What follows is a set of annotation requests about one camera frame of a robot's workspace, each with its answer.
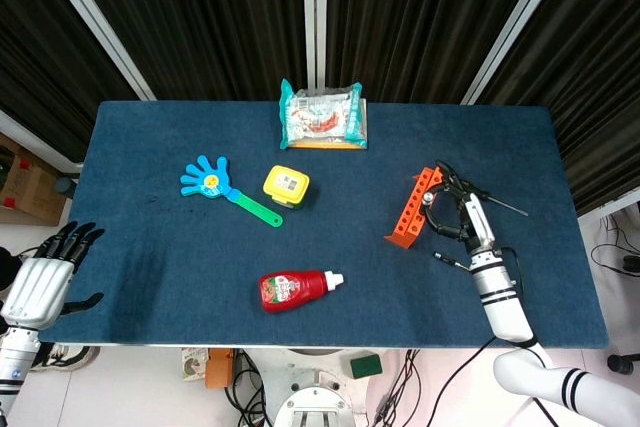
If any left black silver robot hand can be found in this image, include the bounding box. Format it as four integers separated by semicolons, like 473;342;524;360
0;220;106;331

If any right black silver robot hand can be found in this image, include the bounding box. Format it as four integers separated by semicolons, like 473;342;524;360
423;160;504;254

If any orange black handled screwdriver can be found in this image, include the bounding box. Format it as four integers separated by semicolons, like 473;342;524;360
464;180;530;217

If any small black precision screwdriver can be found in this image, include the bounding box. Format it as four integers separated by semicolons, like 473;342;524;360
432;251;472;269

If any white grey robot base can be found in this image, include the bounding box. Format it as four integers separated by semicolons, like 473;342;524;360
259;346;374;427

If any orange perforated rack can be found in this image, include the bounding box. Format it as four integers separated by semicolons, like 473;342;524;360
383;165;446;251

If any blue green hand clapper toy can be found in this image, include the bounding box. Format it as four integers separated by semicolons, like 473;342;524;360
178;154;284;229

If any black white sneaker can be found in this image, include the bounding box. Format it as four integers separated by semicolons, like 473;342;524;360
29;343;101;373

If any brown cardboard box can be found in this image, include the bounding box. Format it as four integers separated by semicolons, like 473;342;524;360
0;132;69;227

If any grey round canister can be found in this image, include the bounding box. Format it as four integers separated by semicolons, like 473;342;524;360
53;174;77;198

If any blue table cloth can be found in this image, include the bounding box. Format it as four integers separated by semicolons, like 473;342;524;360
38;100;610;350

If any printed small carton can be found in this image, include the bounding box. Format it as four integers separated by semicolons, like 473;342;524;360
180;346;209;382

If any green block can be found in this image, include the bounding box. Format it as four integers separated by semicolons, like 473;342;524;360
349;353;383;380

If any teal noodle packet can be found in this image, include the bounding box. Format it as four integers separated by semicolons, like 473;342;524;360
278;78;370;151

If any dark pleated curtain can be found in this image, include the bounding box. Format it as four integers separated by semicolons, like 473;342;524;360
325;0;551;106
479;0;640;218
0;0;144;163
59;0;307;102

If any red ketchup bottle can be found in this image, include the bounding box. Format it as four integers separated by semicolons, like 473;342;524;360
258;269;345;315

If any green tub with yellow lid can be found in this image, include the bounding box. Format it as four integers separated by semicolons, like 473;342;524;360
262;164;314;211

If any orange box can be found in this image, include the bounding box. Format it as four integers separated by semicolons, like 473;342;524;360
204;346;236;389

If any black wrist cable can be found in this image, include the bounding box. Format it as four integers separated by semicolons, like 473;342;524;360
501;245;524;298

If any white low rail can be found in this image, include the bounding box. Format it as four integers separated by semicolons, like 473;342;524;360
577;191;640;221
0;109;85;173

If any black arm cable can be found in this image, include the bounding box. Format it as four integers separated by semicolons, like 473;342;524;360
430;335;501;427

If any black cable tangle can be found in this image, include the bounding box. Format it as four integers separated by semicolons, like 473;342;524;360
589;214;640;276

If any black cable bundle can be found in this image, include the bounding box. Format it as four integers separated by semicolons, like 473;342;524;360
372;348;424;427
224;349;274;427

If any white frame post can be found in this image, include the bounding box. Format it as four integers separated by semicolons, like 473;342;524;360
30;0;157;102
459;0;579;107
301;0;330;90

